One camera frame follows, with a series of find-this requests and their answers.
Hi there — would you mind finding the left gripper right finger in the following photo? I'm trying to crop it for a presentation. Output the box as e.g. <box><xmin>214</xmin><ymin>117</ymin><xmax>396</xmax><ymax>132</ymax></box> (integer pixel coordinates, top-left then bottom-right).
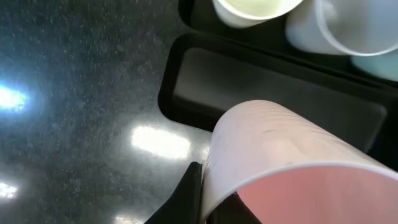
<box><xmin>206</xmin><ymin>191</ymin><xmax>262</xmax><ymax>224</ymax></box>

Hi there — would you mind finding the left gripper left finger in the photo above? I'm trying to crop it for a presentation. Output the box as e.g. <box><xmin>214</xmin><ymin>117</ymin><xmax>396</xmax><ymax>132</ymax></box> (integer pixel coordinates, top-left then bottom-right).
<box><xmin>144</xmin><ymin>161</ymin><xmax>203</xmax><ymax>224</ymax></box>

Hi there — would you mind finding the pink cup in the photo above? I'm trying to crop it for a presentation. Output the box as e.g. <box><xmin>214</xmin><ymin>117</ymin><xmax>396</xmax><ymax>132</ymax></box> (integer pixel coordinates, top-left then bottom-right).
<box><xmin>200</xmin><ymin>99</ymin><xmax>398</xmax><ymax>224</ymax></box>

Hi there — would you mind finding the black tray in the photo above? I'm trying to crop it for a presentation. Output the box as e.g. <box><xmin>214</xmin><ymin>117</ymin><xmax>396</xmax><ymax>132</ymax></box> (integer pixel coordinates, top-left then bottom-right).
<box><xmin>157</xmin><ymin>0</ymin><xmax>398</xmax><ymax>172</ymax></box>

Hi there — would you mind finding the white cup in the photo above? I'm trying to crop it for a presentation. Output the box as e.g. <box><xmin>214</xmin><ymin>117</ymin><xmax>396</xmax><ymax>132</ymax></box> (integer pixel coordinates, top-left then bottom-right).
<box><xmin>211</xmin><ymin>0</ymin><xmax>304</xmax><ymax>29</ymax></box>

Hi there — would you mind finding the grey cup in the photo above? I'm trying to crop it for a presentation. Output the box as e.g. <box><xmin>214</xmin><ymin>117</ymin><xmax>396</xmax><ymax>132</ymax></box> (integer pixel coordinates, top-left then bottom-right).
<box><xmin>285</xmin><ymin>0</ymin><xmax>398</xmax><ymax>57</ymax></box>

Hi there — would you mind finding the green cup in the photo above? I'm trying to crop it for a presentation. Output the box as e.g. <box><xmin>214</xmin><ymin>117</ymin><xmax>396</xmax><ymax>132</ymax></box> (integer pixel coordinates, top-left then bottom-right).
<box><xmin>351</xmin><ymin>49</ymin><xmax>398</xmax><ymax>82</ymax></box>

